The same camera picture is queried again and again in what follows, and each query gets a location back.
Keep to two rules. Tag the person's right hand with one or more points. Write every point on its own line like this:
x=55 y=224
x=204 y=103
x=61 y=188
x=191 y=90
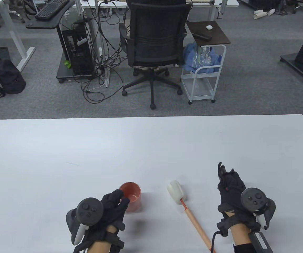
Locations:
x=230 y=195

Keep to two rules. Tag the person's left hand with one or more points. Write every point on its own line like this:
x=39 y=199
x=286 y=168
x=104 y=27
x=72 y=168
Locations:
x=112 y=208

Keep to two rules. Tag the pink water cup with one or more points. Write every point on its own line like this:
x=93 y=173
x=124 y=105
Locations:
x=134 y=203

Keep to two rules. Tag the white sponge cup brush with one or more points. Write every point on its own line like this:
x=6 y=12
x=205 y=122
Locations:
x=176 y=191

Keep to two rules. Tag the person's left forearm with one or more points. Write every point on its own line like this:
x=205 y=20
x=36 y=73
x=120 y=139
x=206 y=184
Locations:
x=98 y=246

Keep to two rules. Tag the person's right forearm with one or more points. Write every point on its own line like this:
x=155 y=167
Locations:
x=239 y=236

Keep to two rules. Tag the white paper cup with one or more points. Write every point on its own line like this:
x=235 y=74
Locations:
x=271 y=11
x=258 y=11
x=260 y=15

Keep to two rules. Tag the grey left hand controller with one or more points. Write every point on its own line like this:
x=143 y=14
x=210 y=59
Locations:
x=89 y=210

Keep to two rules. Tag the white power strip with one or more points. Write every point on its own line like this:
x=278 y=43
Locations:
x=107 y=79

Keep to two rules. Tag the blue cloth bundle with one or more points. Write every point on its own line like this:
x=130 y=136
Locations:
x=214 y=59

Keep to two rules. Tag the black rolling platform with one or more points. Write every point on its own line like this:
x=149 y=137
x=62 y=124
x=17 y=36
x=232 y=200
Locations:
x=64 y=72

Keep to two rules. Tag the black remote control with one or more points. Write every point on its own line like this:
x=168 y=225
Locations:
x=202 y=37

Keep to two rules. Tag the black computer tower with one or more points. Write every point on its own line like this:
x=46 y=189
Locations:
x=79 y=50

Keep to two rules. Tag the white cart with brown top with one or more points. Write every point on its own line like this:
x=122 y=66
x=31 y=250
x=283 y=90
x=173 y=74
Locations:
x=209 y=33

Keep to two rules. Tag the black backpack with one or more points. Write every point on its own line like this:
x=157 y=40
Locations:
x=6 y=76

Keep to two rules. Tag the black mesh office chair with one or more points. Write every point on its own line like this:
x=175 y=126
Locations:
x=156 y=34

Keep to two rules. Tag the long white desk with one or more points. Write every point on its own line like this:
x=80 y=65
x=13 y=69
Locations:
x=201 y=3

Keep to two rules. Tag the black curved desk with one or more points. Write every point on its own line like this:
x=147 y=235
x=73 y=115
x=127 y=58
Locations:
x=44 y=23

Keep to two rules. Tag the white desk with metal legs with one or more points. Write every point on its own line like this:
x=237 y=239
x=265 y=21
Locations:
x=11 y=26

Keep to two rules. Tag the black keyboard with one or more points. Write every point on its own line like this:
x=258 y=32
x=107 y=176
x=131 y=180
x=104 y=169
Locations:
x=51 y=9

